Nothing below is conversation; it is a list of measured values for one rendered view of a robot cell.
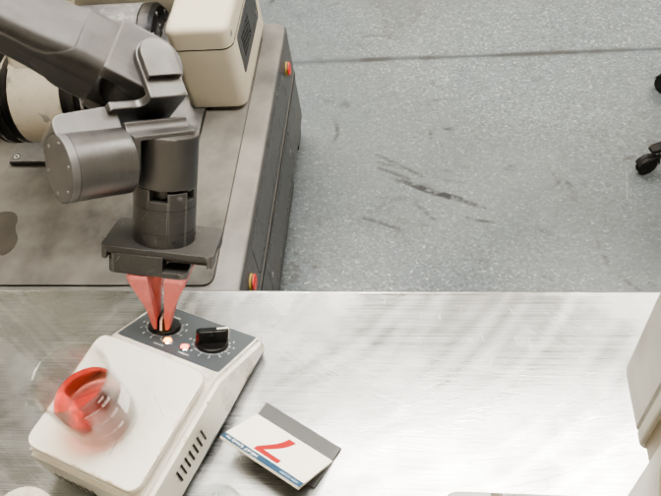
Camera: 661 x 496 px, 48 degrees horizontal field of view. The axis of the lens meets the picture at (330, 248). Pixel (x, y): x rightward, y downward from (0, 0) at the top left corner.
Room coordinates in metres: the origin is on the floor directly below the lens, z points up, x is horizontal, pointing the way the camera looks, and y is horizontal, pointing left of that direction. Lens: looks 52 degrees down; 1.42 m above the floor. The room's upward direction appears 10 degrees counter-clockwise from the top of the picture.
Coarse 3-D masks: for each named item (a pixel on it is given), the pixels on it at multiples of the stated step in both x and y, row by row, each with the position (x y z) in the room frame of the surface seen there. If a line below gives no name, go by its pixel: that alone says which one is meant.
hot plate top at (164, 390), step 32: (128, 352) 0.37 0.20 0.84; (128, 384) 0.33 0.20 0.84; (160, 384) 0.33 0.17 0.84; (192, 384) 0.32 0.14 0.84; (160, 416) 0.30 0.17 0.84; (32, 448) 0.29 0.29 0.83; (64, 448) 0.28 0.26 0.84; (128, 448) 0.27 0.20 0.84; (160, 448) 0.27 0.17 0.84; (128, 480) 0.24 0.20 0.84
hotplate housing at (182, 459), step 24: (120, 336) 0.40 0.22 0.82; (240, 360) 0.36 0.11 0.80; (216, 384) 0.33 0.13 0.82; (240, 384) 0.35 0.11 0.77; (192, 408) 0.31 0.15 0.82; (216, 408) 0.32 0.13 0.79; (192, 432) 0.29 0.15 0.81; (216, 432) 0.31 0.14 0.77; (168, 456) 0.27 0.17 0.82; (192, 456) 0.28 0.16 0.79; (72, 480) 0.27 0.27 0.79; (96, 480) 0.26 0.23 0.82; (168, 480) 0.25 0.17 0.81
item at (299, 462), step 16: (240, 432) 0.30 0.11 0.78; (256, 432) 0.30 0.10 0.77; (272, 432) 0.30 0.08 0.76; (256, 448) 0.28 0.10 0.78; (272, 448) 0.28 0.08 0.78; (288, 448) 0.28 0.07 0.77; (304, 448) 0.28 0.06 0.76; (288, 464) 0.26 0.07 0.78; (304, 464) 0.26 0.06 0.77; (320, 464) 0.26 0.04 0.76
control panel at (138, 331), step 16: (144, 320) 0.43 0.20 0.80; (192, 320) 0.43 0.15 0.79; (208, 320) 0.42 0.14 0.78; (128, 336) 0.40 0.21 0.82; (144, 336) 0.40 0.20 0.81; (160, 336) 0.40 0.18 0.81; (176, 336) 0.40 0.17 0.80; (192, 336) 0.40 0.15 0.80; (240, 336) 0.40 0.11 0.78; (176, 352) 0.37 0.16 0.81; (192, 352) 0.37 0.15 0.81; (224, 352) 0.37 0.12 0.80; (208, 368) 0.35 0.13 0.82
